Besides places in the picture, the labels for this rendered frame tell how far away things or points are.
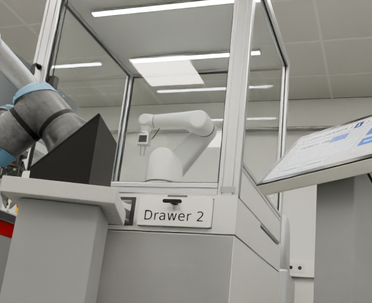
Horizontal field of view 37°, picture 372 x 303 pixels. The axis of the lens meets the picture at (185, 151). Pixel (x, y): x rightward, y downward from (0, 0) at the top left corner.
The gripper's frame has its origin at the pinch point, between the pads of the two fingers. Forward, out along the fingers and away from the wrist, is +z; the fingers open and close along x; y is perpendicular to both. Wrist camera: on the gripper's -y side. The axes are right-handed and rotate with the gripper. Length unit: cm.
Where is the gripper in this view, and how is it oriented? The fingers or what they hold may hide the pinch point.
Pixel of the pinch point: (9, 205)
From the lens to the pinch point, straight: 215.7
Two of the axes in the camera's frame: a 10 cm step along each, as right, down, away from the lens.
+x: 9.9, 0.9, -0.5
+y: -0.2, -3.2, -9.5
